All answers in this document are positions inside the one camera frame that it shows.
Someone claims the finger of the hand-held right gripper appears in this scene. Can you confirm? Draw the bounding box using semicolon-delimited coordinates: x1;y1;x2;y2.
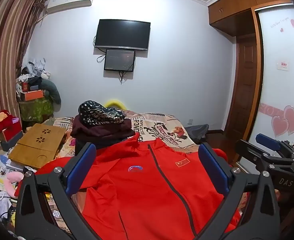
235;139;294;173
255;133;294;156

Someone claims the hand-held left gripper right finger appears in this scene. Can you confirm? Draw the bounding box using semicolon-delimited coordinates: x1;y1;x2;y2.
198;142;281;240

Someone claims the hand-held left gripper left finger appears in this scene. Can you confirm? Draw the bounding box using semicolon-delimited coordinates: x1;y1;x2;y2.
14;142;97;240

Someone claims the red zip jacket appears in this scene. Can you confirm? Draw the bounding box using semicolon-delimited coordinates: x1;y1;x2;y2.
78;132;242;240

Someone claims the grey bag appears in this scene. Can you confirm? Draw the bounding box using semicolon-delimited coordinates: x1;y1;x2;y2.
186;124;209;145

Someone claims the wooden lap desk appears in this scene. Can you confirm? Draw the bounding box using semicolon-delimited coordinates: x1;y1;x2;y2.
8;123;68;169

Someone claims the white heart-print sliding door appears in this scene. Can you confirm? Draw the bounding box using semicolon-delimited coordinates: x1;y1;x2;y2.
247;5;294;162

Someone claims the brown wooden door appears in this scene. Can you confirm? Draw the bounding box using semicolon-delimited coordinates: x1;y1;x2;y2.
230;35;259;141

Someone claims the black white patterned garment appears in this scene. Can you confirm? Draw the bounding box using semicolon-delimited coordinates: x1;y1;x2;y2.
77;100;126;128

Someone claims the printed bed sheet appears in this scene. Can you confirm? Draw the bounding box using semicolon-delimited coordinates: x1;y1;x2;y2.
43;111;246;240

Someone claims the pink plush toy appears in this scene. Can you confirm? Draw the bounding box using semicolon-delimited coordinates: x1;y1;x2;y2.
4;171;26;198

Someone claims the yellow curved tube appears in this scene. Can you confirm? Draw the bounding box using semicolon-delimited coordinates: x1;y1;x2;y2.
104;99;126;111

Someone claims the pile of books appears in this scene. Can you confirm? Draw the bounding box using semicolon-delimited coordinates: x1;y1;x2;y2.
0;154;26;182

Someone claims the grey green pillow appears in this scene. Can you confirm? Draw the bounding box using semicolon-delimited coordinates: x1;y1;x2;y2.
40;79;62;105

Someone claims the orange box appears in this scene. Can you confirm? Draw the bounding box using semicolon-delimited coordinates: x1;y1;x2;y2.
19;89;44;102

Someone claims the pile of white clutter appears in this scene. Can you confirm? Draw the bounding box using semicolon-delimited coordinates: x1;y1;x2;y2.
17;57;52;85

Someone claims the wooden wardrobe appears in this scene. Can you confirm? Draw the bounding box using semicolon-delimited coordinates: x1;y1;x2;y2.
208;0;294;140

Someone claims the striped brown curtain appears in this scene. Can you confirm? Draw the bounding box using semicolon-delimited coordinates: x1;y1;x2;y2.
0;0;48;160

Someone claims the white air conditioner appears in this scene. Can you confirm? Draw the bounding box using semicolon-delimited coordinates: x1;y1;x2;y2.
46;0;96;14

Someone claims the small black wall monitor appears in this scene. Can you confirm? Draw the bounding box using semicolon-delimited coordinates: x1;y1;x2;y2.
104;49;136;73

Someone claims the black wall television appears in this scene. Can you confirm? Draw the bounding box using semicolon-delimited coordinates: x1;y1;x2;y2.
94;19;151;51

